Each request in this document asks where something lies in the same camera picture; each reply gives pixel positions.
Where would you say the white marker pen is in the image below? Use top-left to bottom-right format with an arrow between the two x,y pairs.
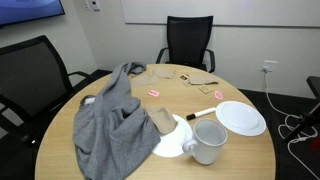
186,107 -> 216,121

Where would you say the white mug cup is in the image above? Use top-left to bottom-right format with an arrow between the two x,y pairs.
182,119 -> 228,165

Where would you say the pink sticky note centre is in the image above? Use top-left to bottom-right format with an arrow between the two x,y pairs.
147,90 -> 160,97

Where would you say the brown napkin far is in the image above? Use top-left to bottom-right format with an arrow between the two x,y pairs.
152,68 -> 175,79

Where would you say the brown napkin by sweatshirt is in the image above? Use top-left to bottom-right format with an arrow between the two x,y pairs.
130,75 -> 159,86

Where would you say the brown paper napkin on plate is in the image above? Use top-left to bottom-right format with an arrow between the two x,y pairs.
147,107 -> 177,134

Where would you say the yellow black tea packet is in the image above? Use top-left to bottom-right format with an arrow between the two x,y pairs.
180,74 -> 191,87

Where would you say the small brown sugar packet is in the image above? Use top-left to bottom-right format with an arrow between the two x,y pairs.
199,85 -> 212,94

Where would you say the small white plate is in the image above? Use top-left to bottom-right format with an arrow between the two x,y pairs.
153,114 -> 193,158

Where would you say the black mesh chair far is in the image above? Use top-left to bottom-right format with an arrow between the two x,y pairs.
156,16 -> 216,73

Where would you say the grey sweatshirt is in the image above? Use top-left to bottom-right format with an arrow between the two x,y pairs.
73,62 -> 160,180

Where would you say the large white plate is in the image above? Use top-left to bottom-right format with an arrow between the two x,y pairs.
216,101 -> 267,136

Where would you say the black mesh chair side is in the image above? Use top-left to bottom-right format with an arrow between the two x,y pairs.
0,35 -> 109,180

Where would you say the wall thermostat panel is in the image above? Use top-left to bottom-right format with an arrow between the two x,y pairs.
90,0 -> 100,11

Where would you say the wall power outlet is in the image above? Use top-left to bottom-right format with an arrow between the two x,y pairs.
262,60 -> 277,72

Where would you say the white power cable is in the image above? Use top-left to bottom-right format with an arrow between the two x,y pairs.
264,68 -> 320,180

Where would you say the whiteboard on wall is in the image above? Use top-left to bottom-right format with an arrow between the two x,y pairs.
121,0 -> 320,27

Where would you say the black camera tripod stand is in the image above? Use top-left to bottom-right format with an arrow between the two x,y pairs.
283,76 -> 320,143

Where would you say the wall mounted screen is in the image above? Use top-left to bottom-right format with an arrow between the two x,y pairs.
0,0 -> 65,26

